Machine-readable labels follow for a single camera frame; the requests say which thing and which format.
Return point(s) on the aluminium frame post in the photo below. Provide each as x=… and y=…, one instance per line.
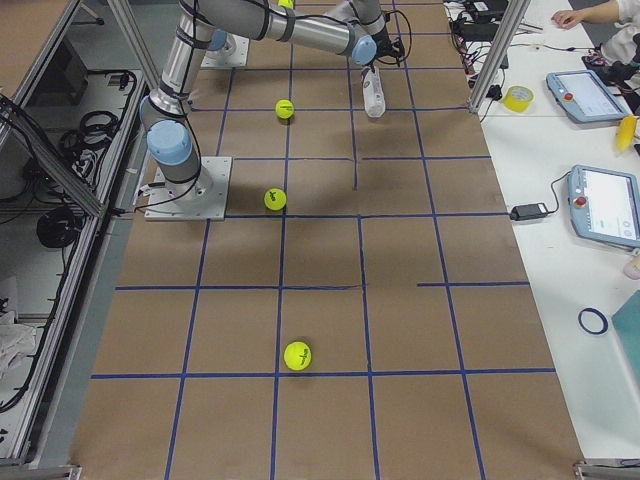
x=508, y=26

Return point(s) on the aluminium frame cart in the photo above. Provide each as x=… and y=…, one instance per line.
x=61, y=245

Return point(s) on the upper teach pendant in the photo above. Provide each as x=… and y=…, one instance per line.
x=584, y=97

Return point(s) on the tennis ball right side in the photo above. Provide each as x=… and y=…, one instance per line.
x=297, y=355

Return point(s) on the yellow banana toy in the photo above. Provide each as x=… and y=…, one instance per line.
x=625, y=133

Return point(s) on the teal box corner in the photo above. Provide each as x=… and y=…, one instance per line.
x=626, y=324

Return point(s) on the person's hand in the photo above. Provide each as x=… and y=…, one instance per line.
x=567, y=19

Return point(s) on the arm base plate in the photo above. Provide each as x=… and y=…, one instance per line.
x=206, y=200
x=226, y=51

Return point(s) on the clear tennis ball can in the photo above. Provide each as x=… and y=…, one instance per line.
x=373, y=94

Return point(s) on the teach pendant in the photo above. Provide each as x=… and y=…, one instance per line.
x=604, y=205
x=584, y=97

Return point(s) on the small black power brick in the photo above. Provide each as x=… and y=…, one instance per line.
x=525, y=212

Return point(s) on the yellow tape roll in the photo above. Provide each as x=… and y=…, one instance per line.
x=518, y=98

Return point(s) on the centre Head tennis ball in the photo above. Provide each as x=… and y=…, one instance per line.
x=275, y=199

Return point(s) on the lower teach pendant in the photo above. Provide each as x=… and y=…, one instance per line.
x=604, y=205

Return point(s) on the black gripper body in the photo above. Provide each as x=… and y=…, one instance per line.
x=381, y=44

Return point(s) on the tennis ball near gripper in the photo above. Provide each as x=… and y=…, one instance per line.
x=284, y=109

